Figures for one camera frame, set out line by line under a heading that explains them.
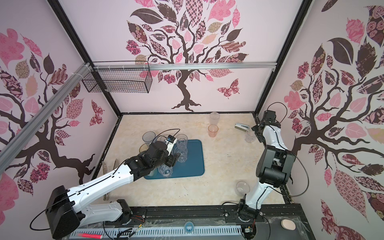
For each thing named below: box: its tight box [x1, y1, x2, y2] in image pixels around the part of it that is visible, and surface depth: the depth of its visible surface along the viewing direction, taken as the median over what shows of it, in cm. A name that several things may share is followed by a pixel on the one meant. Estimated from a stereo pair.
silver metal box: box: [234, 122, 250, 132], surface depth 112 cm
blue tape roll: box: [184, 221, 195, 234], surface depth 71 cm
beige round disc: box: [281, 219, 296, 231], surface depth 71 cm
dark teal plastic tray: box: [143, 139, 205, 180], surface depth 93 cm
